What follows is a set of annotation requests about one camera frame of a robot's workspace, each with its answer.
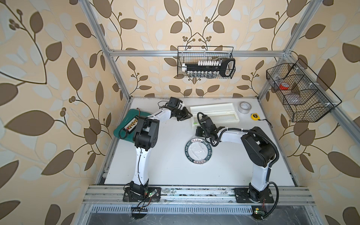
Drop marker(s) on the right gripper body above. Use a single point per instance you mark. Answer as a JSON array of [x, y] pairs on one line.
[[200, 132]]

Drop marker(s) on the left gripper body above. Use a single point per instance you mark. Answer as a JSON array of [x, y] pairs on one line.
[[179, 114]]

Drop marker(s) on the green rimmed white plate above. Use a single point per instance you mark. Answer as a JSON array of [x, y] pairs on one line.
[[198, 150]]

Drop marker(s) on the clear plastic wrap sheet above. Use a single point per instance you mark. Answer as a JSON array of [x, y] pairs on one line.
[[198, 149]]

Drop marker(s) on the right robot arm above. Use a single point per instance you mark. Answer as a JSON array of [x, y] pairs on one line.
[[261, 150]]

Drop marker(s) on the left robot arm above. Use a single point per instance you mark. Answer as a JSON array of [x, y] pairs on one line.
[[145, 138]]

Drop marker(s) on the clear tape roll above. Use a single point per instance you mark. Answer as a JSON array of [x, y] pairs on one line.
[[244, 107]]

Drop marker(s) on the yellow tape measure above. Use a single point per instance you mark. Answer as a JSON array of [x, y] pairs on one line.
[[255, 117]]

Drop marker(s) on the green plastic tool case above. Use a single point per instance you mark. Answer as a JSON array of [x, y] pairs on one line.
[[131, 113]]

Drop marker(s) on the black socket set holder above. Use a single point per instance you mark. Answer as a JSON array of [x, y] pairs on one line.
[[221, 68]]

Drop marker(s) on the red capped item in basket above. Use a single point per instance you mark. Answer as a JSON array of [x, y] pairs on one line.
[[284, 86]]

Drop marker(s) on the black charger board with cables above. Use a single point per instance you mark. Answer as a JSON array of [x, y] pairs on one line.
[[129, 126]]

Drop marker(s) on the black wire basket back wall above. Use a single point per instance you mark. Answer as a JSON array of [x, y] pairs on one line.
[[192, 54]]

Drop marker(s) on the black wire basket wall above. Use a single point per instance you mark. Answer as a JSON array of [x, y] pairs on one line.
[[192, 54], [309, 97]]

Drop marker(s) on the black wire basket right wall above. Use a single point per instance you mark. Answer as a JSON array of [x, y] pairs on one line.
[[309, 97]]

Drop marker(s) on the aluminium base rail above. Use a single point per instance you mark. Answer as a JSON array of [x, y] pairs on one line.
[[203, 195]]

